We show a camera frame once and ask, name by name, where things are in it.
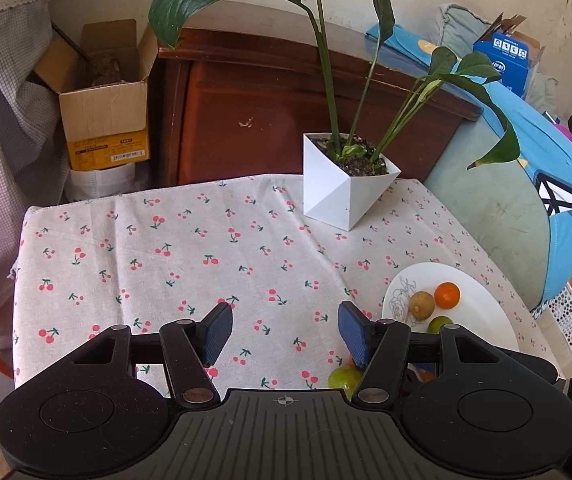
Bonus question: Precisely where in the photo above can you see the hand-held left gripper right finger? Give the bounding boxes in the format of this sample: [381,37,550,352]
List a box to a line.
[337,301,499,405]

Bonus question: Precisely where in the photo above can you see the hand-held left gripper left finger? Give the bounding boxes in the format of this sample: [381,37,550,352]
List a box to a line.
[73,302,234,406]

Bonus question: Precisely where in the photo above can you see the brown longan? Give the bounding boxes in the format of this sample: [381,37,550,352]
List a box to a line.
[408,291,436,321]

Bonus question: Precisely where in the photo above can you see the white plate with flower print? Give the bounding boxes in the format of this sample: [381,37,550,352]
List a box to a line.
[382,262,521,353]

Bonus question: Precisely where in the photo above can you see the cherry print tablecloth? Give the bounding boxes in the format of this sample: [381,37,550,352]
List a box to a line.
[12,174,559,401]

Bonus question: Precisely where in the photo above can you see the white angular planter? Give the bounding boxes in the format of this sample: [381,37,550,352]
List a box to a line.
[302,132,401,232]

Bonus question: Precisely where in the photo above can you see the blue printed blanket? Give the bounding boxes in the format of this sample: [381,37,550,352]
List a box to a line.
[366,22,572,306]

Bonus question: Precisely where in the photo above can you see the white bag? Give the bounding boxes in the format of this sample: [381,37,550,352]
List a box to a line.
[63,162,151,203]

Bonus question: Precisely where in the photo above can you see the grey-green sofa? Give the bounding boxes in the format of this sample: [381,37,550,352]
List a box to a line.
[423,80,559,311]

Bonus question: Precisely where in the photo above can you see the dark wooden cabinet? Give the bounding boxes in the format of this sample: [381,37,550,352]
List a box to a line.
[158,27,484,188]

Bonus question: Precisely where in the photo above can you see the open cardboard box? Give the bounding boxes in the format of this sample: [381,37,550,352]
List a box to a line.
[33,19,159,171]

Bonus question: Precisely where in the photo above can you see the purple cloth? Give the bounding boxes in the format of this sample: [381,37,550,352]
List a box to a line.
[546,115,572,156]

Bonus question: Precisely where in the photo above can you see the checked curtain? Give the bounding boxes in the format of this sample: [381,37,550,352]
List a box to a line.
[0,0,71,331]

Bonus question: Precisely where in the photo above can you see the pale folded cloth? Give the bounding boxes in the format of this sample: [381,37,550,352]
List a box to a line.
[526,75,559,111]

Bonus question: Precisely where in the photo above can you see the blue and white carton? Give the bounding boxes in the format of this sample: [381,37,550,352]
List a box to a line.
[472,12,547,98]

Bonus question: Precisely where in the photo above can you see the pale green pillow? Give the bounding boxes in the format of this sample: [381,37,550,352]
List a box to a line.
[433,4,497,58]

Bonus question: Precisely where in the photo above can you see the green leafy plant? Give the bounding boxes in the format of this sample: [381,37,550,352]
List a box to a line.
[148,0,522,171]

